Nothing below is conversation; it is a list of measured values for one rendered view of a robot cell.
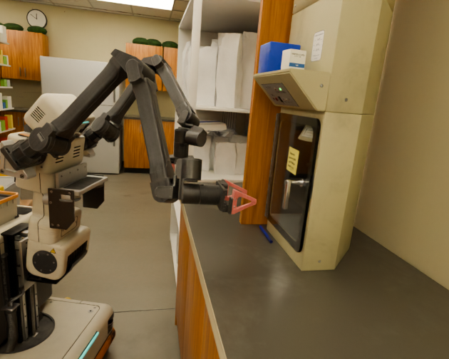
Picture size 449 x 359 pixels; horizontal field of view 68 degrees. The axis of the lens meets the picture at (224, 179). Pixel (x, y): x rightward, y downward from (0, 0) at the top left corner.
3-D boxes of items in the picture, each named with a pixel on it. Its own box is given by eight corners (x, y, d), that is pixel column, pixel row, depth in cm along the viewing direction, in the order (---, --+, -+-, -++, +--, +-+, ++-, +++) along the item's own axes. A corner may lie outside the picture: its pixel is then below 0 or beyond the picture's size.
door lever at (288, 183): (300, 210, 98) (296, 207, 101) (304, 179, 96) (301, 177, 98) (283, 210, 97) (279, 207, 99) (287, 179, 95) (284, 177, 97)
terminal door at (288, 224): (267, 217, 127) (280, 112, 118) (301, 254, 98) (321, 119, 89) (265, 217, 127) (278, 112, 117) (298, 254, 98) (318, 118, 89)
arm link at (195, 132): (193, 121, 134) (182, 110, 127) (217, 125, 128) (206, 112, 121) (182, 147, 132) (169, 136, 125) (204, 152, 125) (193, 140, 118)
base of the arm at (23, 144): (23, 143, 117) (-2, 148, 105) (40, 131, 115) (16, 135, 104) (38, 164, 118) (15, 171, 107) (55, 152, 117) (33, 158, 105)
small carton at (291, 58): (295, 73, 99) (298, 52, 97) (303, 73, 94) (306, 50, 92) (280, 72, 97) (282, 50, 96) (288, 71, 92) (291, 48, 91)
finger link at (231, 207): (252, 185, 96) (221, 184, 94) (260, 191, 90) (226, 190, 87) (249, 207, 98) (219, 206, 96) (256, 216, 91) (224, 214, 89)
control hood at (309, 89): (280, 106, 118) (284, 77, 116) (326, 112, 87) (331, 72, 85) (249, 103, 116) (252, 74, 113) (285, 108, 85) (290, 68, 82)
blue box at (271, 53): (285, 76, 113) (288, 48, 111) (297, 75, 103) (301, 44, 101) (257, 73, 111) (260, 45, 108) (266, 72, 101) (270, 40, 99)
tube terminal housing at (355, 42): (323, 228, 135) (357, 24, 116) (374, 268, 104) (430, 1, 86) (266, 229, 129) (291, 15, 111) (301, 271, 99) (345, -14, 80)
